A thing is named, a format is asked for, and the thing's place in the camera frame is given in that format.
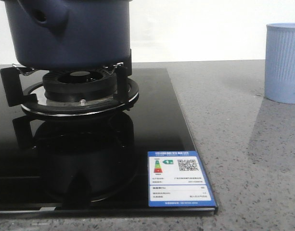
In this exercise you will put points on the light blue ribbed cup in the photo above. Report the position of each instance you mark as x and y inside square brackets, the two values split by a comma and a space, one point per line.
[280, 62]

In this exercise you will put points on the dark blue cooking pot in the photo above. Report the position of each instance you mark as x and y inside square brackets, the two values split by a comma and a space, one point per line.
[69, 34]

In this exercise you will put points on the black metal pot support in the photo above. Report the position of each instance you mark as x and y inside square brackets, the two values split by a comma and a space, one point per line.
[33, 100]

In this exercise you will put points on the blue energy label sticker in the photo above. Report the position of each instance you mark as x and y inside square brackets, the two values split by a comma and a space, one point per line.
[178, 179]

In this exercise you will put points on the black gas burner head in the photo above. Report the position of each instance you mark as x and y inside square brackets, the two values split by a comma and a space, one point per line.
[73, 86]

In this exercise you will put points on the black glass gas stove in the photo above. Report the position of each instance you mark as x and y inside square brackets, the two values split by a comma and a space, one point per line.
[90, 165]

